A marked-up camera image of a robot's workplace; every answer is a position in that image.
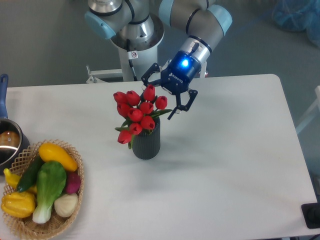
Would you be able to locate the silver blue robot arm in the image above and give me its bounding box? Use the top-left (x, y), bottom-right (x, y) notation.
top-left (84, 0), bottom-right (232, 113)

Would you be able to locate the black device at edge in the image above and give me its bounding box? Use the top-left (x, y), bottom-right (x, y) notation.
top-left (301, 202), bottom-right (320, 229)

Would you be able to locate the white frame at right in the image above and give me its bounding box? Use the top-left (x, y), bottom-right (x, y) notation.
top-left (295, 85), bottom-right (320, 135)

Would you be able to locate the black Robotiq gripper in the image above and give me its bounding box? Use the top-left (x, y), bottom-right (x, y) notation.
top-left (140, 50), bottom-right (202, 121)

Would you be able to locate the green bok choy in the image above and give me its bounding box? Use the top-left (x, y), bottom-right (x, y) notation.
top-left (32, 161), bottom-right (67, 224)

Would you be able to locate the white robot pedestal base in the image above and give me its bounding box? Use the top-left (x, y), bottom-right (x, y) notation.
top-left (86, 13), bottom-right (164, 84)

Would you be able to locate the dark ribbed cylindrical vase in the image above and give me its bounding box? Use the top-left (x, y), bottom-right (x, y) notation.
top-left (132, 118), bottom-right (161, 160)

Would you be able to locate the small yellow gourd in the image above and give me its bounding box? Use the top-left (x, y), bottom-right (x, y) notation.
top-left (3, 167), bottom-right (38, 195)

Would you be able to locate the blue handled saucepan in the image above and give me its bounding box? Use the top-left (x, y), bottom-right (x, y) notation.
top-left (0, 73), bottom-right (30, 175)

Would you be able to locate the red tulip bouquet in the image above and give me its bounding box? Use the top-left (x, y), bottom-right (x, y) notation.
top-left (113, 84), bottom-right (172, 149)

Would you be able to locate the dark green cucumber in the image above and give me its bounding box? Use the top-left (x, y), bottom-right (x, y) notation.
top-left (16, 155), bottom-right (45, 193)

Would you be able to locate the yellow bell pepper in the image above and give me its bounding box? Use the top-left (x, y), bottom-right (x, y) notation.
top-left (0, 191), bottom-right (36, 218)

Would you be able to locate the woven wicker basket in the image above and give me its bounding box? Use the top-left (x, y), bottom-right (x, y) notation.
top-left (2, 139), bottom-right (85, 240)

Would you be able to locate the yellow squash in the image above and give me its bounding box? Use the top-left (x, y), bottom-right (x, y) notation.
top-left (38, 142), bottom-right (78, 172)

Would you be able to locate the blue plastic bag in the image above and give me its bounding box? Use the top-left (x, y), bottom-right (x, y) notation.
top-left (272, 0), bottom-right (320, 47)

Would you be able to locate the white garlic bulb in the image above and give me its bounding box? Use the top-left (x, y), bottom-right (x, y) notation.
top-left (54, 193), bottom-right (78, 218)

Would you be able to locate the purple radish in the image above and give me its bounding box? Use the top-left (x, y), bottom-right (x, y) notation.
top-left (65, 172), bottom-right (81, 194)

